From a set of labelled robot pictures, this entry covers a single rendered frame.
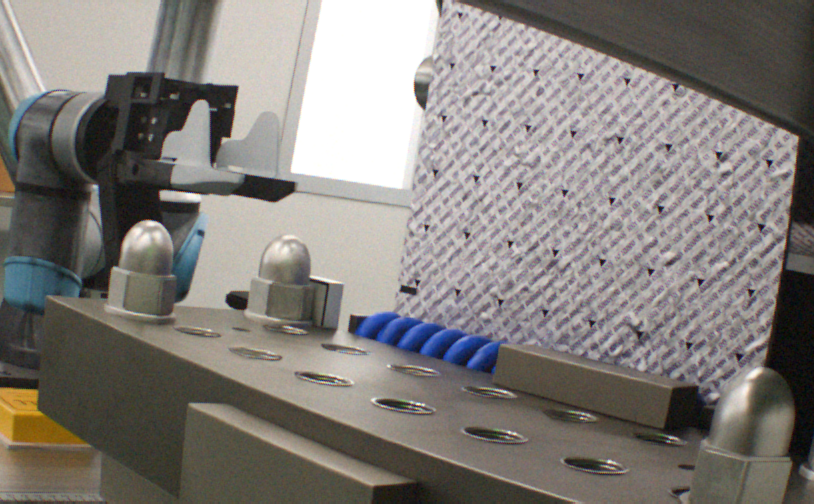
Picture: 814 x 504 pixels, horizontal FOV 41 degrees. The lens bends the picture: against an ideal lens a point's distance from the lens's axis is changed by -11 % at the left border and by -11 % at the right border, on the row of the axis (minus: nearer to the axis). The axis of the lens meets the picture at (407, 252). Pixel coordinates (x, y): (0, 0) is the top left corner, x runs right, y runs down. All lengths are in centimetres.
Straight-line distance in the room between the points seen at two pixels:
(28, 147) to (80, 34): 355
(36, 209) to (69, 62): 354
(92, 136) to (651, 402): 55
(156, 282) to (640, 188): 23
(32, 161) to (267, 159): 26
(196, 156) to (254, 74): 425
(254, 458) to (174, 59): 105
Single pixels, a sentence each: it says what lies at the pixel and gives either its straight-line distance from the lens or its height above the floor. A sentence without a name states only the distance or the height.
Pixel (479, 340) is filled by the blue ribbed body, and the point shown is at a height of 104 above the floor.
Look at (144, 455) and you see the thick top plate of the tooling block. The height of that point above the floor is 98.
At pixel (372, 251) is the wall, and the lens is 555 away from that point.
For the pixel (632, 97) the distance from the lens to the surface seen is 57.
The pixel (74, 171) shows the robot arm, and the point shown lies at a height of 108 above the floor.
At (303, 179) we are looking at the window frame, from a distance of 522.
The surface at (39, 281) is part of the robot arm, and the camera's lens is 99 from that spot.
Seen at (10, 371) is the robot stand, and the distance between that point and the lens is 141.
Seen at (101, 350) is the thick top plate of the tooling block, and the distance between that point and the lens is 52.
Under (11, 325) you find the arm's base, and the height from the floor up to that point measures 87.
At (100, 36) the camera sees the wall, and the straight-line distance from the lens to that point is 458.
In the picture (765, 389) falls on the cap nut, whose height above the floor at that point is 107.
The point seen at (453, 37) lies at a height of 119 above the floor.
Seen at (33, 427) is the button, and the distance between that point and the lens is 78.
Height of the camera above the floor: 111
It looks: 3 degrees down
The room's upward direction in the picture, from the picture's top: 9 degrees clockwise
